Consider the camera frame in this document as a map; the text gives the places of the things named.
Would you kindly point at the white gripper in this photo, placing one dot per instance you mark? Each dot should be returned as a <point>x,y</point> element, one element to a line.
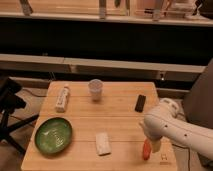
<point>155,145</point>

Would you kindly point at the black rectangular remote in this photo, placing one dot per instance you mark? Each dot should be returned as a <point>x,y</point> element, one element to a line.
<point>140,103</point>

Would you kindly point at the white sponge block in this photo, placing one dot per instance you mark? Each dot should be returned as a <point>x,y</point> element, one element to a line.
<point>102,144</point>

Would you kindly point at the black chair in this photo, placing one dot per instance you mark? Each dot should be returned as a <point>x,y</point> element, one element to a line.
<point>9,102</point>

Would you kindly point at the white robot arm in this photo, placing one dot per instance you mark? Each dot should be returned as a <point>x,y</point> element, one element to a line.
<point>161,121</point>

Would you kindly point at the green plate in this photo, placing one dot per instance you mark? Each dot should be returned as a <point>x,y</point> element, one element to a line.
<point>53,136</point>

